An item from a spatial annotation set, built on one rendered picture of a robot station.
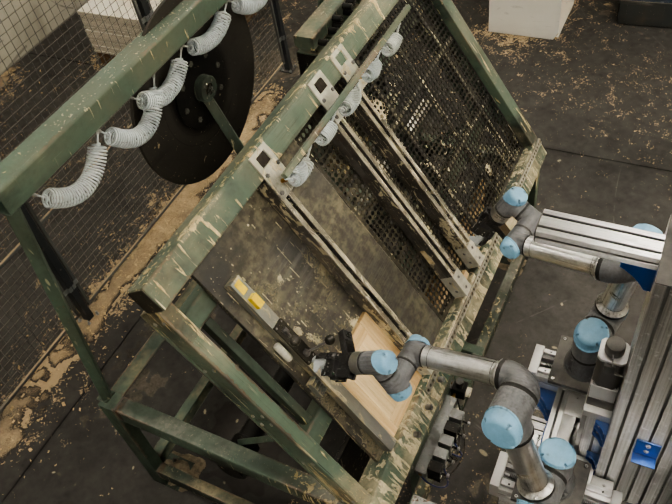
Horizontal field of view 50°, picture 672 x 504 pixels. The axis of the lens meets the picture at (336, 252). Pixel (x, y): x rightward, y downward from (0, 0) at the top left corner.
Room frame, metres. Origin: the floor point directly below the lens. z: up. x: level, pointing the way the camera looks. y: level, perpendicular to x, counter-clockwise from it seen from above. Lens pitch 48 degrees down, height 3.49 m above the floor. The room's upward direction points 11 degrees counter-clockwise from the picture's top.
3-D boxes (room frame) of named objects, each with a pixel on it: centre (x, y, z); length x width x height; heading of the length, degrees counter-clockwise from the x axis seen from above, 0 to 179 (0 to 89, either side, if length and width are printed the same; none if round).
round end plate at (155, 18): (2.49, 0.39, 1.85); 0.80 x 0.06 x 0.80; 146
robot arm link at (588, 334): (1.41, -0.85, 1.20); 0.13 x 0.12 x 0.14; 133
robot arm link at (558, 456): (0.98, -0.57, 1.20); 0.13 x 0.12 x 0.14; 140
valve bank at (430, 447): (1.40, -0.32, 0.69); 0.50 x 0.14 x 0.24; 146
